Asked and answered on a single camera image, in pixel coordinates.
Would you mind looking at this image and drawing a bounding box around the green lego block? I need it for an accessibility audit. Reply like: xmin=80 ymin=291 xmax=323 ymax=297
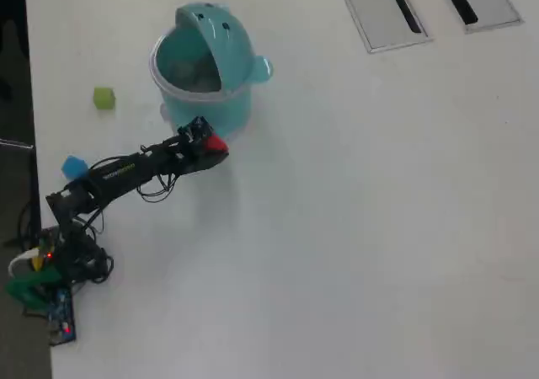
xmin=93 ymin=86 xmax=117 ymax=111

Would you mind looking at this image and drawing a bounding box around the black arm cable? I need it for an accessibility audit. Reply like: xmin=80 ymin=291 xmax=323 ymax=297
xmin=136 ymin=170 xmax=183 ymax=204

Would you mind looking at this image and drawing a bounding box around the office chair base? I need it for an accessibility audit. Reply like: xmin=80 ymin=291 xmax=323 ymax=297
xmin=0 ymin=137 xmax=35 ymax=151

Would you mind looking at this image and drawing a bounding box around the red lego block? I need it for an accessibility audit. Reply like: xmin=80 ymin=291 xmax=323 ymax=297
xmin=203 ymin=133 xmax=230 ymax=155

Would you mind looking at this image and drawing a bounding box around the blue controller circuit board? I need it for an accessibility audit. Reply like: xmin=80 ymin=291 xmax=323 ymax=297
xmin=45 ymin=286 xmax=78 ymax=346

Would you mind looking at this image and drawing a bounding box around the teal bin with lid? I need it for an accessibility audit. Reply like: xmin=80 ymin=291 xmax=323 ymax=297
xmin=147 ymin=2 xmax=275 ymax=141

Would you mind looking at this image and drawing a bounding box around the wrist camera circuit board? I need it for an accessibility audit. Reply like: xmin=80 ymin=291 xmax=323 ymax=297
xmin=178 ymin=116 xmax=211 ymax=144

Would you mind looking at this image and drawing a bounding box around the metal table cable cover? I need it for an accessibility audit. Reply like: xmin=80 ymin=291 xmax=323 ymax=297
xmin=334 ymin=0 xmax=434 ymax=55
xmin=420 ymin=0 xmax=526 ymax=35

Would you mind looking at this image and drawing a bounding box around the white cable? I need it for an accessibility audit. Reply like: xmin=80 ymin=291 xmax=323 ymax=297
xmin=8 ymin=248 xmax=43 ymax=277

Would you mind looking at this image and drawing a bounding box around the green table clamp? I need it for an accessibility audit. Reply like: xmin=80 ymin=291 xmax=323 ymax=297
xmin=4 ymin=267 xmax=62 ymax=308

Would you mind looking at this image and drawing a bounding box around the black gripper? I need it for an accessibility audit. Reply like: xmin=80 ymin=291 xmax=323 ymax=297
xmin=168 ymin=136 xmax=231 ymax=174

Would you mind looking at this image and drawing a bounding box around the blue lego block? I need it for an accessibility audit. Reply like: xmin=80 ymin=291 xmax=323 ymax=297
xmin=61 ymin=155 xmax=89 ymax=182

